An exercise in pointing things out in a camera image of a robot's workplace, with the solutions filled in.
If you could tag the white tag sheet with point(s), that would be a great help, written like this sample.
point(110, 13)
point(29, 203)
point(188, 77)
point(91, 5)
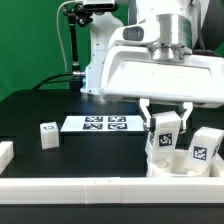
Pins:
point(130, 123)

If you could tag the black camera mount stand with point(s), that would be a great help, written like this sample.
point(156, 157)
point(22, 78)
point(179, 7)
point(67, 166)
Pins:
point(76, 16)

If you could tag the white U-shaped obstacle wall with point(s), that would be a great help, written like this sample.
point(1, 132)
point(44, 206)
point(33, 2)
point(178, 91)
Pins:
point(115, 190)

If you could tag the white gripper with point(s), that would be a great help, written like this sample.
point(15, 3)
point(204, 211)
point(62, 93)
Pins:
point(153, 61)

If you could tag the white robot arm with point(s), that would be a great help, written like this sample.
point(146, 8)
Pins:
point(130, 12)

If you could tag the white camera on stand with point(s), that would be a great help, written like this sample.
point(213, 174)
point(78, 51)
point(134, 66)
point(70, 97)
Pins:
point(100, 5)

